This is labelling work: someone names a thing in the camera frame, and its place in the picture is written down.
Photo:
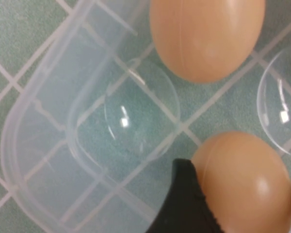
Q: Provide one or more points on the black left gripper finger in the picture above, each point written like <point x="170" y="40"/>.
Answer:
<point x="182" y="208"/>

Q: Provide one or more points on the brown egg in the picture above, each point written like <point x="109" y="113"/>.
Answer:
<point x="245" y="184"/>
<point x="208" y="36"/>

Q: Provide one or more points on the clear plastic egg box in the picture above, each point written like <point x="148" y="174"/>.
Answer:
<point x="51" y="121"/>

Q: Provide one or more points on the green checkered tablecloth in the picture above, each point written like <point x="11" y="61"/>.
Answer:
<point x="14" y="36"/>

